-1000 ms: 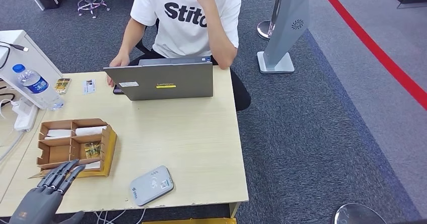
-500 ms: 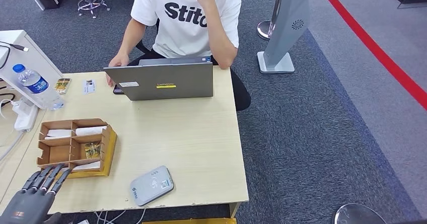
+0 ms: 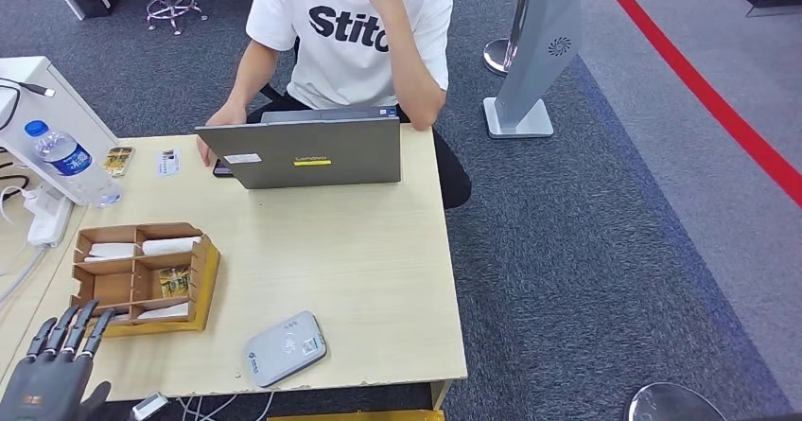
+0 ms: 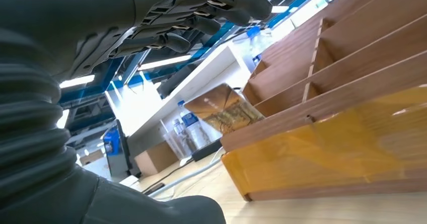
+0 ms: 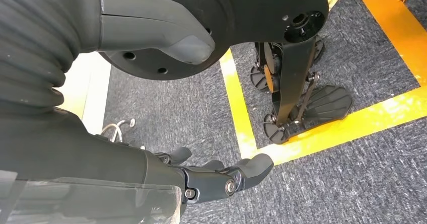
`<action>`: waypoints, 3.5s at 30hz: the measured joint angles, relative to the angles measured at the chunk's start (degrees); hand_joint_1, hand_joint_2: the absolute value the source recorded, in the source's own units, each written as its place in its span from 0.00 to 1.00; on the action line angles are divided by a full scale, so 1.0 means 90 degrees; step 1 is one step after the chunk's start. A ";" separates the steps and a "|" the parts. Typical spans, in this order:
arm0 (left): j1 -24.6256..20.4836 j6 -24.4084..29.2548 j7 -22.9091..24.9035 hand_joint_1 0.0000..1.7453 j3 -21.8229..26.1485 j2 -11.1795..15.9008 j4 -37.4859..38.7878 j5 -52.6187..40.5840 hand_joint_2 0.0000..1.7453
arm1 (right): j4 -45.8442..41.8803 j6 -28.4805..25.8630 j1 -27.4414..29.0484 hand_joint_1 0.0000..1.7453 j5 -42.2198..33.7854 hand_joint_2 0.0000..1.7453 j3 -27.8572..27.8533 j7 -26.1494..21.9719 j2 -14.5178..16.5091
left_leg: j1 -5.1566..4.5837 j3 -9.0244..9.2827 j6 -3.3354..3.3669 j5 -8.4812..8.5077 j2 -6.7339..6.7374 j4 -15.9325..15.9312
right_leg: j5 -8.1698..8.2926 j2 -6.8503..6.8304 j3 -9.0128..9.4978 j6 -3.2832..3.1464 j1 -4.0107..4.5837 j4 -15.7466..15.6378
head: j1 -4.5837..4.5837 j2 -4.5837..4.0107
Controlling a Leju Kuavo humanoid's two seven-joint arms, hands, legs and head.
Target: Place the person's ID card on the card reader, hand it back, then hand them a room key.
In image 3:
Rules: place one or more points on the white power strip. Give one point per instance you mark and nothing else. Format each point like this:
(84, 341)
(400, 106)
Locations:
(50, 217)

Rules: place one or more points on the black phone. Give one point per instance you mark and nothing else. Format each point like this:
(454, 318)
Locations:
(220, 169)

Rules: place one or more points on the clear water bottle blue label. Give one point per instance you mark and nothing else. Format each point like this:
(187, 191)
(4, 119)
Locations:
(66, 158)

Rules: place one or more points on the chrome base stool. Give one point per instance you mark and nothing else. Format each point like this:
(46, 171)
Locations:
(169, 1)

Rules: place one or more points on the white side cabinet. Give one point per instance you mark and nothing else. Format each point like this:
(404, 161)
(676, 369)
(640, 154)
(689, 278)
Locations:
(56, 108)

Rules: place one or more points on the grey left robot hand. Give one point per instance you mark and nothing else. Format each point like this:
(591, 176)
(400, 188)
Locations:
(44, 387)

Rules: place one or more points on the grey card reader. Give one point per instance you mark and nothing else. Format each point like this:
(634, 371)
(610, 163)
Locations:
(285, 349)

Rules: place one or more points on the black office chair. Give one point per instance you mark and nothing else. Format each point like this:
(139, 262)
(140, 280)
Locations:
(270, 92)

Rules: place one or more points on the grey laptop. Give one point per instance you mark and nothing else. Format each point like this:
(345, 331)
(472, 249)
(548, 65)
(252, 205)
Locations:
(313, 155)

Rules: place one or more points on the yellow cardboard box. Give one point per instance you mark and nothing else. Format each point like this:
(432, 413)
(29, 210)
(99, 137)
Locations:
(351, 415)

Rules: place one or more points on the person's right forearm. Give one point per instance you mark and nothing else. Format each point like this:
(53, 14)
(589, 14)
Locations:
(250, 80)

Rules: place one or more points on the wooden compartment card box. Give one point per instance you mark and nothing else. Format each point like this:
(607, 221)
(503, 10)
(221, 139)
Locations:
(116, 289)

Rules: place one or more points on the person's right hand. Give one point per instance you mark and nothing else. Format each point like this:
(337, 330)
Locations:
(227, 116)

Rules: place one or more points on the person's left forearm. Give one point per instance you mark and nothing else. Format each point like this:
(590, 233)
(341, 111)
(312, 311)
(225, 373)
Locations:
(413, 73)

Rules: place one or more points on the chrome stanchion post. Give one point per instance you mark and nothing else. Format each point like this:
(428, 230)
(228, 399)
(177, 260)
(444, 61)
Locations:
(496, 54)

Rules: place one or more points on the grey standing sign panel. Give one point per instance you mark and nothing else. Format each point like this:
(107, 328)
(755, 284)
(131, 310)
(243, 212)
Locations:
(539, 48)

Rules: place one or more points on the white ID card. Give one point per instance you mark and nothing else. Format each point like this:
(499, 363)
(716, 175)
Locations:
(168, 162)

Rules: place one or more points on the person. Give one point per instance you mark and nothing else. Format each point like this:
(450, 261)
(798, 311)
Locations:
(351, 67)

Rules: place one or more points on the round chrome base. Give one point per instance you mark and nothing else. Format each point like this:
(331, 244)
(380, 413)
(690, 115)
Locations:
(670, 405)

